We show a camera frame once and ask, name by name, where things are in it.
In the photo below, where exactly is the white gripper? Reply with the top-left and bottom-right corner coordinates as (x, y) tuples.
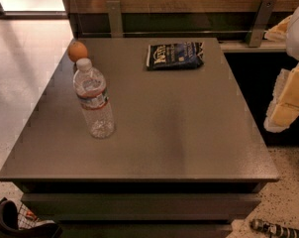
(263, 6), (299, 133)

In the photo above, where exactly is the clear plastic water bottle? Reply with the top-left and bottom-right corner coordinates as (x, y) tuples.
(73, 59), (115, 139)

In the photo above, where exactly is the dark blue chip bag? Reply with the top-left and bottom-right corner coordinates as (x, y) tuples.
(147, 42), (204, 70)

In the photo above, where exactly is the grey table with drawers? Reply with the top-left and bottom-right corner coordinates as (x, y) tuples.
(0, 39), (278, 238)

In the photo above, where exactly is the black striped cylinder on floor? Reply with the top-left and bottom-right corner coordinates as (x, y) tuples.
(250, 219), (299, 238)

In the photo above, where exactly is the orange fruit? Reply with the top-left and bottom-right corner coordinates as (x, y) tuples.
(67, 41), (88, 62)

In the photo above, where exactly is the black basket on floor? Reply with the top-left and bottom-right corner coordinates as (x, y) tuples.
(0, 197), (62, 238)

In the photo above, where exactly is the right metal bracket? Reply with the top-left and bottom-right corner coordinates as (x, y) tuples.
(246, 0), (277, 48)

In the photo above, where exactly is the metal bracket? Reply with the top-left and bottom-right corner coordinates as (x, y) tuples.
(106, 0), (124, 38)
(246, 0), (277, 48)

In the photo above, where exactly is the wooden wall panel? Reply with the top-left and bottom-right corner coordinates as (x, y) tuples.
(62, 0), (299, 39)

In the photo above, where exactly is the left metal bracket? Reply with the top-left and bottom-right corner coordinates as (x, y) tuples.
(106, 0), (124, 38)

